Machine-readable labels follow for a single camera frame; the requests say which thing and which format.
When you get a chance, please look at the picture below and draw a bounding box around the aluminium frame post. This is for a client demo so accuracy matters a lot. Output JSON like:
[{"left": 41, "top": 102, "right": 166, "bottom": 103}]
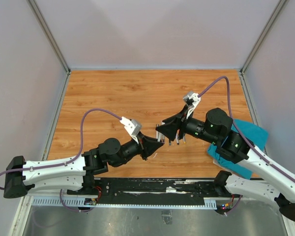
[
  {"left": 239, "top": 0, "right": 290, "bottom": 74},
  {"left": 26, "top": 0, "right": 71, "bottom": 74}
]

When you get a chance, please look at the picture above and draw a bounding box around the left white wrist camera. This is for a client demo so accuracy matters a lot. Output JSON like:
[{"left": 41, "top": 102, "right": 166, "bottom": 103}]
[{"left": 120, "top": 117, "right": 142, "bottom": 142}]

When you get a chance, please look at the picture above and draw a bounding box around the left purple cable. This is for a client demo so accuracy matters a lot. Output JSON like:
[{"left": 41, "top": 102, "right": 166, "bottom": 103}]
[{"left": 0, "top": 108, "right": 123, "bottom": 212}]

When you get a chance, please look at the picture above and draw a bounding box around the white pen dark barrel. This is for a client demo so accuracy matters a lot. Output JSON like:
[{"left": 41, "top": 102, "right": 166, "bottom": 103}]
[{"left": 157, "top": 133, "right": 165, "bottom": 143}]

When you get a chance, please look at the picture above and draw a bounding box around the teal cloth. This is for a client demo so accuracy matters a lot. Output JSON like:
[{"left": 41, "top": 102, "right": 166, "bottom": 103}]
[{"left": 206, "top": 118, "right": 269, "bottom": 179}]

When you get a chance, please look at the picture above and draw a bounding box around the white pen black end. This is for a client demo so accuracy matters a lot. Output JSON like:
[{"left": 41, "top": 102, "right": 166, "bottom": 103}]
[{"left": 155, "top": 124, "right": 159, "bottom": 139}]

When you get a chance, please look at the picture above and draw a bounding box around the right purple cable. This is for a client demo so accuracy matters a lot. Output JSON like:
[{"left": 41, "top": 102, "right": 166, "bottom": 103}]
[{"left": 198, "top": 76, "right": 295, "bottom": 217}]

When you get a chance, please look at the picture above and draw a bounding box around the left aluminium frame post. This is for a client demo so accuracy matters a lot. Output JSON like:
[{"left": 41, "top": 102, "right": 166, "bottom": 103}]
[{"left": 26, "top": 0, "right": 71, "bottom": 74}]

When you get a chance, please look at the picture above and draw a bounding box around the purple cable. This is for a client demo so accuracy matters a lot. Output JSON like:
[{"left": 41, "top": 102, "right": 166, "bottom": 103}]
[
  {"left": 0, "top": 108, "right": 123, "bottom": 212},
  {"left": 198, "top": 76, "right": 295, "bottom": 217}
]

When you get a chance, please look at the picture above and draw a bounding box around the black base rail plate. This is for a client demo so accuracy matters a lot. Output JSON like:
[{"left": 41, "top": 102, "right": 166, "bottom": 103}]
[{"left": 66, "top": 177, "right": 227, "bottom": 205}]

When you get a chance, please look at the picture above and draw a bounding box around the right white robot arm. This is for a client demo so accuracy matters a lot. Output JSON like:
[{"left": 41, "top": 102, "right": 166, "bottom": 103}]
[{"left": 156, "top": 108, "right": 295, "bottom": 222}]

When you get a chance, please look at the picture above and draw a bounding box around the grey slotted cable duct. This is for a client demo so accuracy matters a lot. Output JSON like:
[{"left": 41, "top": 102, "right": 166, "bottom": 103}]
[{"left": 31, "top": 196, "right": 217, "bottom": 210}]

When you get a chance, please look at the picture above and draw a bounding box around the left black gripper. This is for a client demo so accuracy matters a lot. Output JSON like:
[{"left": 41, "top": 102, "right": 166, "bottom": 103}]
[{"left": 111, "top": 132, "right": 164, "bottom": 167}]

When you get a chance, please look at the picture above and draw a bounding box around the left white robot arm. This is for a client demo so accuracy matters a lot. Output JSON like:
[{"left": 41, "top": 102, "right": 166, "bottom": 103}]
[{"left": 3, "top": 133, "right": 163, "bottom": 199}]

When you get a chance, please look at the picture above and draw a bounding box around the right aluminium frame post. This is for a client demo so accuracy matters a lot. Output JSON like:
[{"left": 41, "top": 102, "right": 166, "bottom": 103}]
[{"left": 239, "top": 0, "right": 290, "bottom": 74}]

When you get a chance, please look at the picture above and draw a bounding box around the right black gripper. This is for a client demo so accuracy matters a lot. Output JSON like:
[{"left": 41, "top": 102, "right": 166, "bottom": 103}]
[{"left": 156, "top": 104, "right": 219, "bottom": 145}]

